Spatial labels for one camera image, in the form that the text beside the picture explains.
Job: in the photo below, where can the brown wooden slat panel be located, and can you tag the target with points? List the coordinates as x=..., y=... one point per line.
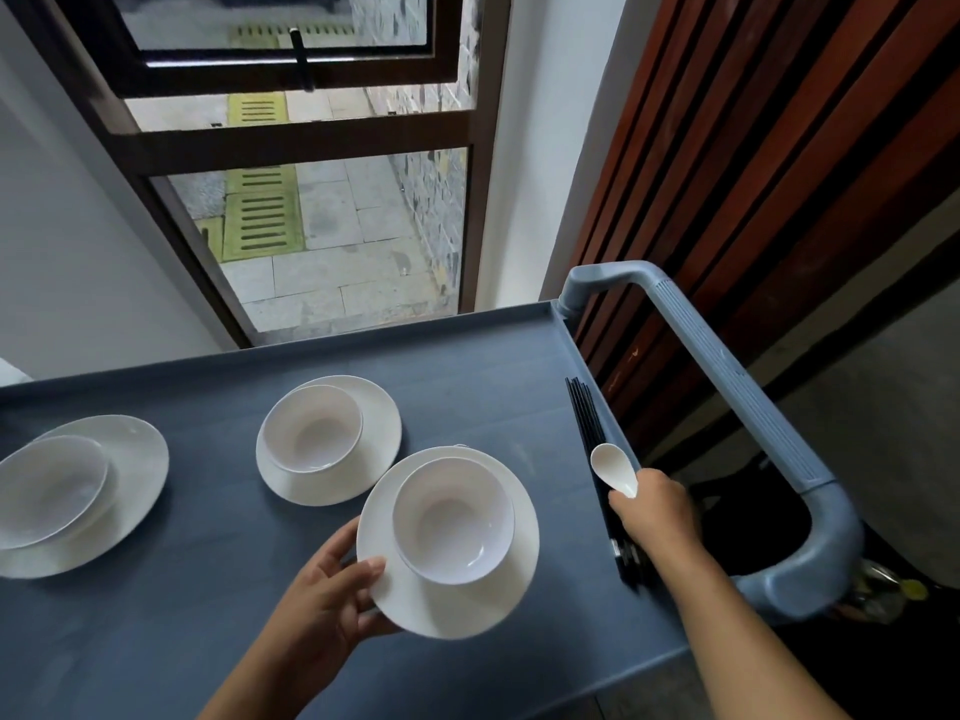
x=787, y=142

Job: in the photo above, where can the bundle of black chopsticks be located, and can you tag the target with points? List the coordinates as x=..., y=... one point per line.
x=585, y=416

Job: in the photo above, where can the person's right forearm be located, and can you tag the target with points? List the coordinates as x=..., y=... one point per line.
x=735, y=652

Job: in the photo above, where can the white ceramic spoon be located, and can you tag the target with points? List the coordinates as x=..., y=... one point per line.
x=611, y=464

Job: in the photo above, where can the dark framed window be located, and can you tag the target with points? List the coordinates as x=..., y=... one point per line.
x=300, y=142

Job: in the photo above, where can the person's right hand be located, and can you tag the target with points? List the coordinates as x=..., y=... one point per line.
x=660, y=517

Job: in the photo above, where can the white ceramic plate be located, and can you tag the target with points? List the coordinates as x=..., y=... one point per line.
x=379, y=457
x=450, y=614
x=131, y=502

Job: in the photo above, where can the person's left hand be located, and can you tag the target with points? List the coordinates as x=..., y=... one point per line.
x=322, y=607

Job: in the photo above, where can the white ceramic bowl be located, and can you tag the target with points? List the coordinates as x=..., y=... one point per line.
x=311, y=431
x=450, y=524
x=45, y=491

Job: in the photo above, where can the grey blue service cart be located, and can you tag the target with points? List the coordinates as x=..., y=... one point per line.
x=187, y=592

